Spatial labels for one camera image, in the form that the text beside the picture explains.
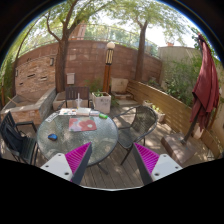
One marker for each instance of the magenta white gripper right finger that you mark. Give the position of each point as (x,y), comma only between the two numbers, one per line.
(153,166)

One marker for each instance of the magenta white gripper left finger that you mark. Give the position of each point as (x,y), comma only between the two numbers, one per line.
(70,166)

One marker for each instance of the round glass patio table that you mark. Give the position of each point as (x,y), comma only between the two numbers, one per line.
(103,139)

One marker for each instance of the umbrella stone base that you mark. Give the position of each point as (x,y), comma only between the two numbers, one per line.
(178,151)

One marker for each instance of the black metal mesh chair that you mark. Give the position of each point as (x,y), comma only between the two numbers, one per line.
(144,122)

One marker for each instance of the small white planter box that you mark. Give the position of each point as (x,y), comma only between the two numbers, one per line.
(159,113)

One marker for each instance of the remote control on table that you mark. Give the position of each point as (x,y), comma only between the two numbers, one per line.
(52,117)

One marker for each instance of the black folding chair left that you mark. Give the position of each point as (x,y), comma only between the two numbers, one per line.
(22,147)

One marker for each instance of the green small object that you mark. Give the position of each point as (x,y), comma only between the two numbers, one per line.
(103,116)

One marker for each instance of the white square planter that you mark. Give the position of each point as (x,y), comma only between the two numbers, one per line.
(101,101)

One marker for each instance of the dark wooden chair back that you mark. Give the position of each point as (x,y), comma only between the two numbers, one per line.
(75,92)

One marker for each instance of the closed red patio umbrella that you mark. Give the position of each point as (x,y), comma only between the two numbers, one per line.
(205,92)

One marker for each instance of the left tree trunk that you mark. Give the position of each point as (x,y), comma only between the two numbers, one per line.
(67,29)

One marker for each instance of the tree trunk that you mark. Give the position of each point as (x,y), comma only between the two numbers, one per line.
(67,29)
(141,48)

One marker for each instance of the right tree trunk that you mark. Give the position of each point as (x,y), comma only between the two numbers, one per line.
(141,48)

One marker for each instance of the garden lamp post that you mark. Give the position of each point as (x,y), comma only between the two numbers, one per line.
(108,63)

